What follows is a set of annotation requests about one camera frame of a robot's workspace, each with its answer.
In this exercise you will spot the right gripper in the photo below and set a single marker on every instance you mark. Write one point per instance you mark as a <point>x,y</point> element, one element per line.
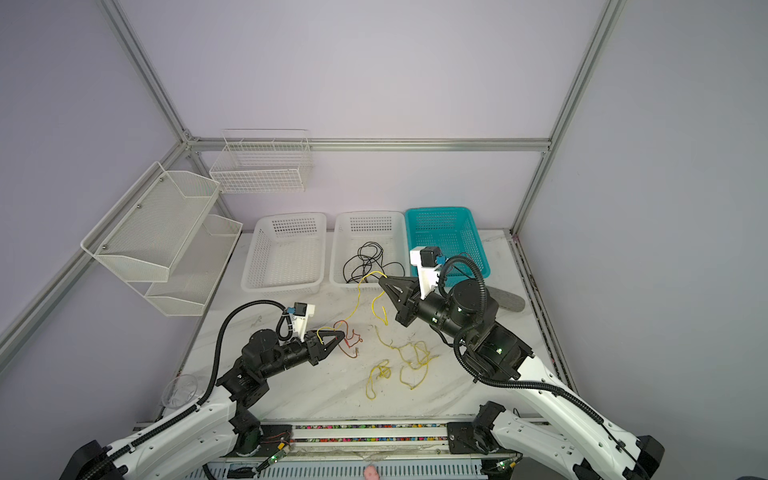
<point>406,289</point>

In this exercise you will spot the clear plastic cup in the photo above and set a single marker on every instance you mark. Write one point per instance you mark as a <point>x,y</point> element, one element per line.
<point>180,391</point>

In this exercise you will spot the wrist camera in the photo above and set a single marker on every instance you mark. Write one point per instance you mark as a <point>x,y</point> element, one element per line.
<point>299,316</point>
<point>428,262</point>

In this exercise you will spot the aluminium front rail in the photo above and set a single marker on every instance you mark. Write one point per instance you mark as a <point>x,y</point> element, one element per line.
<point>372,438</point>

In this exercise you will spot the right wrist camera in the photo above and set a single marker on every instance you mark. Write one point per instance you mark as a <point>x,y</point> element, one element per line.
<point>428,262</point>

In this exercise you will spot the white plastic basket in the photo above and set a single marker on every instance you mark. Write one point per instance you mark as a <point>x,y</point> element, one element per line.
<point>287,254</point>
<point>367,245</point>

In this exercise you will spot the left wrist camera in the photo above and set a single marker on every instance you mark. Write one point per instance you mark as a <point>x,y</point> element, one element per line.
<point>299,316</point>

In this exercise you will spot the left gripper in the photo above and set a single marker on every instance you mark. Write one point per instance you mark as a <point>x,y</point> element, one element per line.
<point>318,351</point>

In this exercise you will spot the left white plastic basket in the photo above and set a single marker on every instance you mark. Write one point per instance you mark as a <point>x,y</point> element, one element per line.
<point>287,254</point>

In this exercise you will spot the teal plastic basket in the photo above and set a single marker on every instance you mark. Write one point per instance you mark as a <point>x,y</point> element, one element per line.
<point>452,229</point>

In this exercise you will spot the pink object at front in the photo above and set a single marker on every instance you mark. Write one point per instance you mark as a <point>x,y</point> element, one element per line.
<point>371,473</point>

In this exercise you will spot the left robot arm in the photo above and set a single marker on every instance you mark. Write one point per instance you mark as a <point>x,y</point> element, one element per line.
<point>235,391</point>

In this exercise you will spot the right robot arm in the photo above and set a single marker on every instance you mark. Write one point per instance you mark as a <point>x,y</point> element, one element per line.
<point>579,442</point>

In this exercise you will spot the middle white plastic basket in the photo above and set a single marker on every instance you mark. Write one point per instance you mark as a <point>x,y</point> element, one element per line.
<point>367,245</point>

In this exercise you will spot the white wire wall basket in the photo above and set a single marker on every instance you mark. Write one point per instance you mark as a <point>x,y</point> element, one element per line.
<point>263,161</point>

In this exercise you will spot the white mesh two-tier shelf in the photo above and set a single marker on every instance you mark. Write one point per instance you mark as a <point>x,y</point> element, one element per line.
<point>164,240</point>

